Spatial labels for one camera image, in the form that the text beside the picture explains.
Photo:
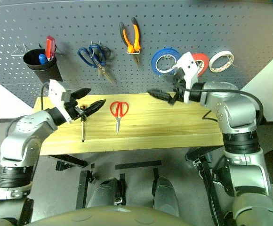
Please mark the white tape roll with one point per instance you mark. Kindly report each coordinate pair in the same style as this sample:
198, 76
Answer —
221, 53

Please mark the black table leg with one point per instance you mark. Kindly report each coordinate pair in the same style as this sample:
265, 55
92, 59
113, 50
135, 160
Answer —
82, 188

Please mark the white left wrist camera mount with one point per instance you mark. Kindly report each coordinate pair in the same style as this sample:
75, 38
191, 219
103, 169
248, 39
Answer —
56, 94

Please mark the grey right robot leg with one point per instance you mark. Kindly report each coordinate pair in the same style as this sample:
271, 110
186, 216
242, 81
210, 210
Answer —
166, 197

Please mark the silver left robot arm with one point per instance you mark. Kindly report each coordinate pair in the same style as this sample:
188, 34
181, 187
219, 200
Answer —
26, 127

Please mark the blue marker pen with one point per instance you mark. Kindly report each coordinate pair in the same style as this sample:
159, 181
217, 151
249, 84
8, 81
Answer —
42, 58

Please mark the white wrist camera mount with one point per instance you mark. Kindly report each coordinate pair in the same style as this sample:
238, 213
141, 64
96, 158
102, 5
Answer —
188, 66
56, 94

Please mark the black table frame bracket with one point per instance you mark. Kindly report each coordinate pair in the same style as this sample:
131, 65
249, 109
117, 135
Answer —
73, 160

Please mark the black conical cup holder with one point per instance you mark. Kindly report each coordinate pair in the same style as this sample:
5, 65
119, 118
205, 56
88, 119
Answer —
45, 73

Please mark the grey robot leg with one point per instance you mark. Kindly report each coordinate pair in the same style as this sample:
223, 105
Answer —
166, 197
103, 193

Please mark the black floor tape strip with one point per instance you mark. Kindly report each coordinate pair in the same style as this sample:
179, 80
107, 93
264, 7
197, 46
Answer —
138, 164

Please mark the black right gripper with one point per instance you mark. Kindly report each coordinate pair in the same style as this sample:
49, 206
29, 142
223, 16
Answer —
180, 84

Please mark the orange black long-nose pliers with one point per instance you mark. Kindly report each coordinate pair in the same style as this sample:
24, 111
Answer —
137, 35

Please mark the red tape roll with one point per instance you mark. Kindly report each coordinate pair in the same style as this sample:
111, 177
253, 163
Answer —
206, 61

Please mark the red utility knife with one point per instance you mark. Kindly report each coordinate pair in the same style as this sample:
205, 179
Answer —
49, 46

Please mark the black table side frame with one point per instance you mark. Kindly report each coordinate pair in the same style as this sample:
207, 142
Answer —
207, 179

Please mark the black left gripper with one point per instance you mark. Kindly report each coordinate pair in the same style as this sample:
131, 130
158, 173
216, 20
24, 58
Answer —
73, 109

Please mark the grey perforated pegboard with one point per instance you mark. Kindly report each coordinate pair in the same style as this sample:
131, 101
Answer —
197, 28

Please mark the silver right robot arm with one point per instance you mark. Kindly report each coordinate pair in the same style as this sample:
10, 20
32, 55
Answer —
233, 110

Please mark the grey left robot leg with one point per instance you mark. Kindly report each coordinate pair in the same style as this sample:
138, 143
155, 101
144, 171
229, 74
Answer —
103, 193

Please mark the dark olive rounded torso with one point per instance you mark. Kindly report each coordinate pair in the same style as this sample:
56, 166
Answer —
103, 217

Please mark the blue tape roll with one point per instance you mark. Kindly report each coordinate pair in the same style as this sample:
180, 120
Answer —
154, 61

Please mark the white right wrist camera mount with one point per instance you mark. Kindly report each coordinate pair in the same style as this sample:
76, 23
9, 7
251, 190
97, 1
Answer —
188, 66

